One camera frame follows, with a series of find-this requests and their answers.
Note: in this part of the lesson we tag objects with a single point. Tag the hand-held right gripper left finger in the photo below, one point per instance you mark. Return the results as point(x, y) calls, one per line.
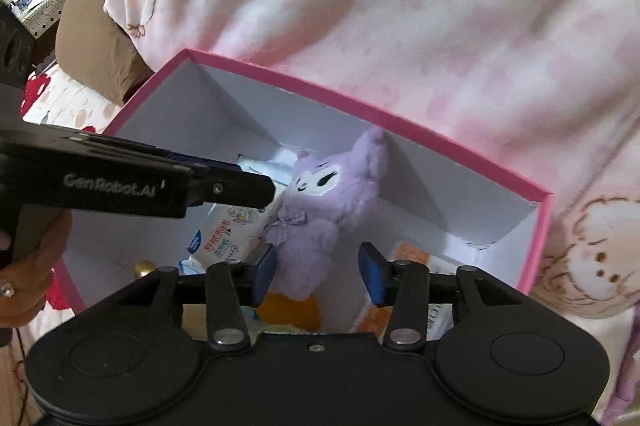
point(265, 278)

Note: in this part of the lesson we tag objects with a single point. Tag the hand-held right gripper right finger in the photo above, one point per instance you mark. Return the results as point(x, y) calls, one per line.
point(372, 278)

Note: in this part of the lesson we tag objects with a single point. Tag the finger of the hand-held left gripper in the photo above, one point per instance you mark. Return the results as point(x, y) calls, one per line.
point(235, 188)
point(210, 163)

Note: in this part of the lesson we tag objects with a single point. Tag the blue white wet wipes pack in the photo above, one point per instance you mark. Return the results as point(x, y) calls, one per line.
point(270, 168)

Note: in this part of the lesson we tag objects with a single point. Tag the orange makeup sponge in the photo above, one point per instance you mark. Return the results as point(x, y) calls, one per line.
point(292, 308)

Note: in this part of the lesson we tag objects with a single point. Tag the clear box with orange label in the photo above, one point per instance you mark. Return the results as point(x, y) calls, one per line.
point(375, 321)

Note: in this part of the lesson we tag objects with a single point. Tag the small white tissue packet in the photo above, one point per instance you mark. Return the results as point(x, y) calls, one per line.
point(225, 238)

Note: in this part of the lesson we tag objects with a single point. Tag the purple plush toy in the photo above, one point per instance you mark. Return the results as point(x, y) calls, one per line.
point(320, 226)

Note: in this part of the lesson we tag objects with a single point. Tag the pink cardboard box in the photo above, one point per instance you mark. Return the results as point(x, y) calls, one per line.
point(320, 141)

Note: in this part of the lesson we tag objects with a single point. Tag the foundation bottle with gold cap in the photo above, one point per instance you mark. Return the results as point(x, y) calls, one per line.
point(145, 268)

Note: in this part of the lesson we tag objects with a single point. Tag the person's left hand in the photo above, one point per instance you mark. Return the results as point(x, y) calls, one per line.
point(30, 296)

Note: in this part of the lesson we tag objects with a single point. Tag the red bear printed blanket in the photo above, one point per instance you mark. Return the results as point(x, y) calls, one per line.
point(65, 101)

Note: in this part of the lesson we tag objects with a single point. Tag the brown pillow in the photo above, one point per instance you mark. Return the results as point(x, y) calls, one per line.
point(95, 41)

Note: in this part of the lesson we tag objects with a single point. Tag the lattice patterned cloth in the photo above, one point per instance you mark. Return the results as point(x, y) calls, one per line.
point(45, 13)

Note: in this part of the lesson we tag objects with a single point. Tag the pink printed pillow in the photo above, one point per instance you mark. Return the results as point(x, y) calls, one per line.
point(400, 6)

